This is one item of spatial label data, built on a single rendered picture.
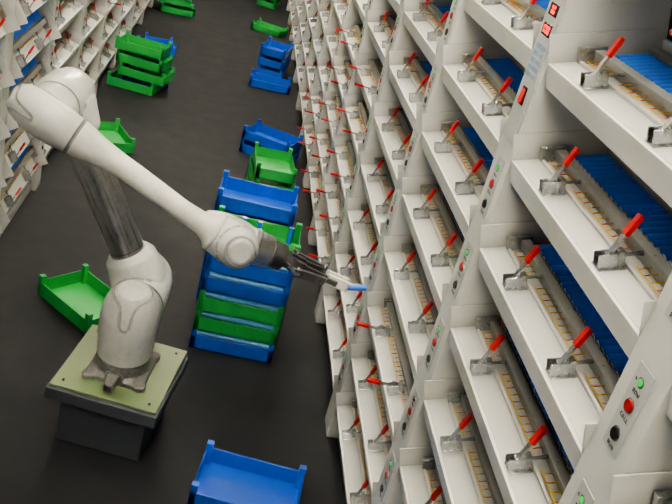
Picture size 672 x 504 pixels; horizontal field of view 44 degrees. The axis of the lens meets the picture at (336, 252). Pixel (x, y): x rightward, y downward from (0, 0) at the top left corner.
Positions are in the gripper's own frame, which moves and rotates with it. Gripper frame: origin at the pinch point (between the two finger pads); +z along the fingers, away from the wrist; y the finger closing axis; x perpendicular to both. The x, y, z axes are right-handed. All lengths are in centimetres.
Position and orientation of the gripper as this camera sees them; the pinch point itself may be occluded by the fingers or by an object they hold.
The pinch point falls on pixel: (336, 280)
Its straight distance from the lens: 233.0
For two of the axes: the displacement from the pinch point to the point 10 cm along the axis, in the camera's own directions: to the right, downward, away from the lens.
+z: 8.8, 3.9, 2.7
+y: -0.7, -4.6, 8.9
